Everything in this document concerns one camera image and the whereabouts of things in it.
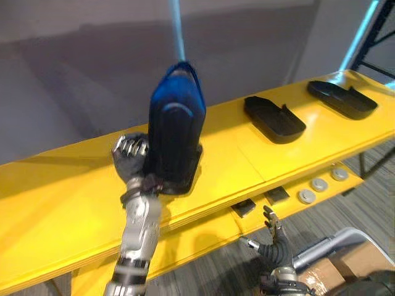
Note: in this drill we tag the dark shelf frame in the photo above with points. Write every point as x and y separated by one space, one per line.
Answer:
381 40

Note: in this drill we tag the cardboard box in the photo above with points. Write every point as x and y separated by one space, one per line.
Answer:
342 271

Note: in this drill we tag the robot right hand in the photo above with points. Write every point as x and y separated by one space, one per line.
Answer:
276 246

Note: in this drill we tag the black plastic housing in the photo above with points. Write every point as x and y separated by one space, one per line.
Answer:
273 118
177 129
341 98

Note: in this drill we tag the yellow shelf board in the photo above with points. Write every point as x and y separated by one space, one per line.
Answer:
172 172
234 222

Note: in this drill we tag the silver round disc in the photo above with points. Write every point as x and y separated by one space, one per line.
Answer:
306 196
319 184
339 174

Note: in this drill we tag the grey plastic bin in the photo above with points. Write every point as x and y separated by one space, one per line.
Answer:
336 243

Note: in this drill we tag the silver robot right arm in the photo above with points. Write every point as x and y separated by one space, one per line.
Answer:
285 282

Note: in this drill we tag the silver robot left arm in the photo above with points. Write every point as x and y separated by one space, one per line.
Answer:
135 240

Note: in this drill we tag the dark square part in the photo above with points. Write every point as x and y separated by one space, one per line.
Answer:
277 195

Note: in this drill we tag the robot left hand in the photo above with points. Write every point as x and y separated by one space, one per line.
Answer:
129 160

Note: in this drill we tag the yellow lower shelf board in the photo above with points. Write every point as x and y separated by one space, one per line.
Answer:
234 222

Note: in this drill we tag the light blue shelf upright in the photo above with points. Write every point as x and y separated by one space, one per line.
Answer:
358 40
178 29

